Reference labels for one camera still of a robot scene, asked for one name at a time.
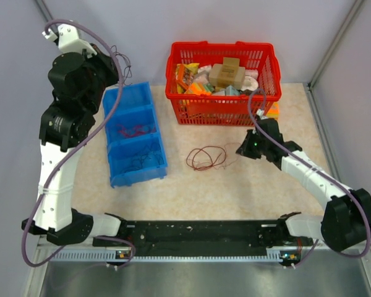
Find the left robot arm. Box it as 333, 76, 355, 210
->
28, 44, 128, 246

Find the thin black wire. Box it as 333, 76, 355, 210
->
123, 144, 164, 174

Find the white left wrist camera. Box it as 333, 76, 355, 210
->
42, 24, 97, 58

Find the orange sponge daddy box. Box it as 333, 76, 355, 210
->
184, 82, 212, 95

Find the red plastic shopping basket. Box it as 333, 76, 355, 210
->
165, 41, 282, 126

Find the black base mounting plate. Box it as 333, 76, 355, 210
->
92, 218, 313, 257

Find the grey aluminium frame rail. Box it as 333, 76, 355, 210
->
304, 83, 371, 245

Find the brown cardboard box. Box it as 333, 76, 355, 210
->
208, 57, 245, 89

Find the blue plastic compartment bin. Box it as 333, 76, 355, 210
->
105, 82, 168, 187

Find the teal sponge package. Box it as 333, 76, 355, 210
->
225, 85, 240, 96

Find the colourful sponge pack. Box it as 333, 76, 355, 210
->
266, 102, 279, 120

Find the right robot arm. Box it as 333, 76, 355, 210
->
236, 118, 371, 252

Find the grey slotted cable duct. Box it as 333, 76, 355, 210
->
49, 249, 301, 264

